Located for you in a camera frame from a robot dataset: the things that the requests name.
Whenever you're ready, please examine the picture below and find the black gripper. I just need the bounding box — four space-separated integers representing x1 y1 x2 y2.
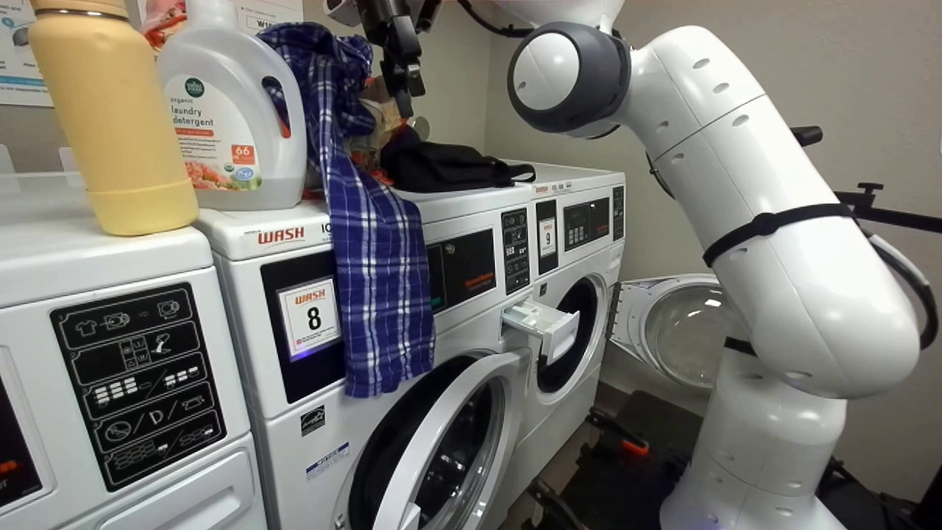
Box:
357 0 429 127

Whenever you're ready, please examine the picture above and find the blue checked shirt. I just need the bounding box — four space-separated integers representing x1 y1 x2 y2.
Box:
257 21 439 401

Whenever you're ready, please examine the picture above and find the black garment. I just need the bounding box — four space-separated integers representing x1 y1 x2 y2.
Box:
377 124 538 193

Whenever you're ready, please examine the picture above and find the white detergent bottle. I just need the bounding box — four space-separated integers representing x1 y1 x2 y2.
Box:
155 0 308 214

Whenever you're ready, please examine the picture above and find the white washer number 9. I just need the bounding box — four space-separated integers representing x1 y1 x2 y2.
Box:
510 161 629 495

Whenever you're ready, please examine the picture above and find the white washer number 8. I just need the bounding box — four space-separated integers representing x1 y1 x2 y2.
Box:
190 180 552 530

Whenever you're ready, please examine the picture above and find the yellow water bottle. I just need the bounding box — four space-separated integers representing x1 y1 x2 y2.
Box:
27 0 202 239

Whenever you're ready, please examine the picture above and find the white detergent drawer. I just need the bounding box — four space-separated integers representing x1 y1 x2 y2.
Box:
501 297 583 371

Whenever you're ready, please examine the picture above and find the white round washer door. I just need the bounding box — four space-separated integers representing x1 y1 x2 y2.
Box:
604 271 733 393
368 350 524 530

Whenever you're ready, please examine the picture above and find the white washer without number sign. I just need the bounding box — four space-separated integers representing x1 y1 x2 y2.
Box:
0 172 271 530

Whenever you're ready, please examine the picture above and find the white wall notice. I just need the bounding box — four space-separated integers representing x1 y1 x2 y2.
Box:
233 0 307 37

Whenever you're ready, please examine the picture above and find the colourful wall notice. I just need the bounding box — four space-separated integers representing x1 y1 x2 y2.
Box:
129 0 190 50

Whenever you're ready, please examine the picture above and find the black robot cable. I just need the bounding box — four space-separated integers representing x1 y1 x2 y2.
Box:
701 200 942 352

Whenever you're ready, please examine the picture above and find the white blue wall poster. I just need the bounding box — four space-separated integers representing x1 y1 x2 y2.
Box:
0 0 53 108

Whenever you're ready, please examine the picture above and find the orange handled clamp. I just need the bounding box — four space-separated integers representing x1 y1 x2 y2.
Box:
585 409 653 464

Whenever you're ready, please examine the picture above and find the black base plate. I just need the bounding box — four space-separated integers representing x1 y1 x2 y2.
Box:
563 384 704 530

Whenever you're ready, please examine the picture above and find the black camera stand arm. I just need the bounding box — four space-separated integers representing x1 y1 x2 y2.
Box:
835 180 942 236

